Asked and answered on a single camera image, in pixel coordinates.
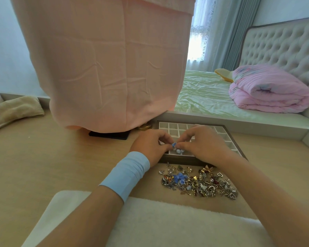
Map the person's right forearm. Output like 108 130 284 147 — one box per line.
211 153 309 247

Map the folded pink quilt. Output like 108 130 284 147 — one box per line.
229 65 309 114

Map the tufted white headboard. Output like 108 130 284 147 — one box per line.
238 16 309 123

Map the white lace sheer curtain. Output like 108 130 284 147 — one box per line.
187 0 217 72

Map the person's left forearm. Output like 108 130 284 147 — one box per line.
36 152 150 247

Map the white compartment jewelry tray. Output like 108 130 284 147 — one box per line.
153 121 248 167

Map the pile of assorted earrings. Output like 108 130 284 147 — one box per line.
159 164 239 200

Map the yellow pillow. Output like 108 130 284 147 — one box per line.
214 68 234 83

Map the beige folded towel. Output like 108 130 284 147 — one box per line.
0 96 45 135

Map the light blue wristband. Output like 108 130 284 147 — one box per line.
99 151 150 203

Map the bed with green sheet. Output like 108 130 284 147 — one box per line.
154 70 309 141

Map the white fluffy mat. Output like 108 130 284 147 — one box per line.
21 190 274 247

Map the pink cloth cover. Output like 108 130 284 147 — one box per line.
9 0 197 133

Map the grey curtain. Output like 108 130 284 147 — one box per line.
211 0 262 72

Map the person's left hand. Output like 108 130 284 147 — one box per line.
129 129 175 168

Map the black flat base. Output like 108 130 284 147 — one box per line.
89 130 131 140

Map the person's right hand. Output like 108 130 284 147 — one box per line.
175 125 234 167

